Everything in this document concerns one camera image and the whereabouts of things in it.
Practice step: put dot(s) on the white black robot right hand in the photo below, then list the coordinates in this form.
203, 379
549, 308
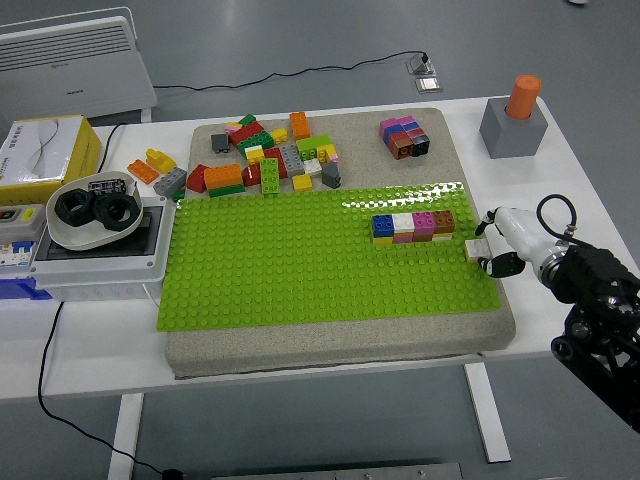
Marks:
520, 235

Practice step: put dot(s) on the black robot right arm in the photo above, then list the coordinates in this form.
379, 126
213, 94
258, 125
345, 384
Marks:
595, 270

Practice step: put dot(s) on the white flat toy brick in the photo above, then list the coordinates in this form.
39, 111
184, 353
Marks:
444, 237

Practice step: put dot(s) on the brown toy brick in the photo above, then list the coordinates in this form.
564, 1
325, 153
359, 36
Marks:
444, 221

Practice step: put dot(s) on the magenta toy brick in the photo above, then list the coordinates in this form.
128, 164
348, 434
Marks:
424, 222

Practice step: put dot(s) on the pink flat toy brick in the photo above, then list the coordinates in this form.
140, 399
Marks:
403, 237

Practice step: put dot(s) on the yellow flat toy brick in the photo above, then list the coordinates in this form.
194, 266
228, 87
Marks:
383, 240

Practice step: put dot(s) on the blue toy brick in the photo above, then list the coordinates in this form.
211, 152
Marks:
383, 225

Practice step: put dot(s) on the yellow pink toy brick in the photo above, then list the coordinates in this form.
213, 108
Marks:
328, 153

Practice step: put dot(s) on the small yellow toy brick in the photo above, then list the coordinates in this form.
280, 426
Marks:
279, 136
302, 182

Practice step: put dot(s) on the lime green toy brick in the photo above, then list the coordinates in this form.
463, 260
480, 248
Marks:
312, 146

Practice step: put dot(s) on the grey long toy brick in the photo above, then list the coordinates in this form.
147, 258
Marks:
292, 159

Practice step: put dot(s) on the green studded baseplate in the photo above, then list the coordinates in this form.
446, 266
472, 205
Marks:
280, 260

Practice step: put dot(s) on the orange long toy brick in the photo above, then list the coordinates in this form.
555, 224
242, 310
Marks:
300, 125

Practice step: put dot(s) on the red long toy brick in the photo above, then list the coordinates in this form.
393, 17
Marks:
276, 156

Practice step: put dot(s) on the green long toy brick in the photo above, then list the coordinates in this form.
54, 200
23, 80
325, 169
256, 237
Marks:
270, 176

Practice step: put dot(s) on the dark green toy brick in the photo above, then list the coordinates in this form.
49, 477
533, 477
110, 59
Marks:
260, 141

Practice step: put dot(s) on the yellow white toy brick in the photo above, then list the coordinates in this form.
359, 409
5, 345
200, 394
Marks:
254, 154

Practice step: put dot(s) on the large red toy brick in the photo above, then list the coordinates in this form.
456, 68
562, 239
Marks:
247, 133

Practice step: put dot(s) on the green flat toy brick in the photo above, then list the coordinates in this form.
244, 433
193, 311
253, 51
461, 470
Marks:
227, 190

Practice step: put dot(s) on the small green toy brick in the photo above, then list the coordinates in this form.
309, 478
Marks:
247, 119

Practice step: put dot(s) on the large orange toy brick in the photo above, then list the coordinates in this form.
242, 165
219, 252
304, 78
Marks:
223, 175

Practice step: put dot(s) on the small pink toy brick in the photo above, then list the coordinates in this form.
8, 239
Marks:
233, 128

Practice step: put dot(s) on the dark grey toy brick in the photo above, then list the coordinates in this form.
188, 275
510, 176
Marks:
220, 142

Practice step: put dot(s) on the red sloped toy brick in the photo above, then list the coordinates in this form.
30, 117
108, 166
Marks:
196, 179

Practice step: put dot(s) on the tiny green toy piece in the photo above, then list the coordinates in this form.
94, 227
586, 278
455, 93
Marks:
178, 194

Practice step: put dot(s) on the light grey toy brick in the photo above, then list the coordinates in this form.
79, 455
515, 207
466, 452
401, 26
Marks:
170, 181

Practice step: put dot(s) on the yellow sloped toy brick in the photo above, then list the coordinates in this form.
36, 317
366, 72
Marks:
160, 160

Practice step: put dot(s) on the orange flat toy brick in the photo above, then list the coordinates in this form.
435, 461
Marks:
143, 171

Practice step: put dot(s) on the dark red flat brick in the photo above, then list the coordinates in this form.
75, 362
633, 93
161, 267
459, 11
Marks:
423, 238

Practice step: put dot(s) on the grey block holder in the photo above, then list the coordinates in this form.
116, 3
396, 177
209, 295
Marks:
510, 135

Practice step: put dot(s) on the orange cylinder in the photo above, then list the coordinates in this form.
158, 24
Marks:
524, 95

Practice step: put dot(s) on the brown red blue brick stack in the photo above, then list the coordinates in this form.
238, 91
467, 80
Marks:
400, 147

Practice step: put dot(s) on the closed silver floor socket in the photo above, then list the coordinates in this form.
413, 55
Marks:
429, 84

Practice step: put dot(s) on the white table leg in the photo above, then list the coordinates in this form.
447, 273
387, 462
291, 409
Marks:
124, 435
487, 415

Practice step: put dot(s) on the open silver floor socket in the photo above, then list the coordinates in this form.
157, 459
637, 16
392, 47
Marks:
420, 65

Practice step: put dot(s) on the dark grey sloped brick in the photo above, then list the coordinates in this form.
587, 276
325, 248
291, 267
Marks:
331, 175

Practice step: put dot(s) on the grey-brown foam mat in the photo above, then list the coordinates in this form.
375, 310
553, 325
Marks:
350, 345

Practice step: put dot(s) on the grey metal plate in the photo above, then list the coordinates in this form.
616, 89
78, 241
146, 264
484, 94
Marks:
340, 472

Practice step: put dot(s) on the large black hex nut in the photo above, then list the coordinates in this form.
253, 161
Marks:
74, 207
116, 211

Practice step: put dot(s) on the small black terminal block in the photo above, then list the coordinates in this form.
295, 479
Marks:
106, 185

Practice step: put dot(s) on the grey electrical junction box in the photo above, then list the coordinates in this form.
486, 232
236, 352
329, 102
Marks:
100, 275

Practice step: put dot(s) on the black plug on floor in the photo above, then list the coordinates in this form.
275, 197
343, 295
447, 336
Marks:
172, 474

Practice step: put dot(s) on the white plastic bowl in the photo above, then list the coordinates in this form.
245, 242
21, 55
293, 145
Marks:
80, 237

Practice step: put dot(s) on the white electric panel heater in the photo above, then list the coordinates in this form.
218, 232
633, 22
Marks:
70, 65

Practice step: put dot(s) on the yellow white tissue box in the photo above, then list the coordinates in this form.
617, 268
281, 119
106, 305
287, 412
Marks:
35, 150

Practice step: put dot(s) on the white circuit breaker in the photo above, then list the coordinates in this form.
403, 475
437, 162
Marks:
15, 255

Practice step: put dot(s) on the grey push-button switch box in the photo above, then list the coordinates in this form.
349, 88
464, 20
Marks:
20, 222

